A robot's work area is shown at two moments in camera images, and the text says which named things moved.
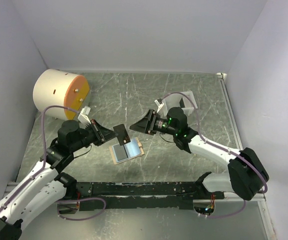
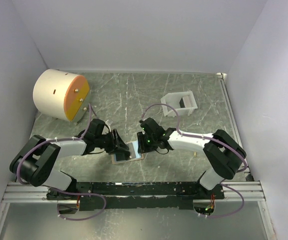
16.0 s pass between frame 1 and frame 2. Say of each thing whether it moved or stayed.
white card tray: stayed
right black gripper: moved
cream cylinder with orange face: stayed
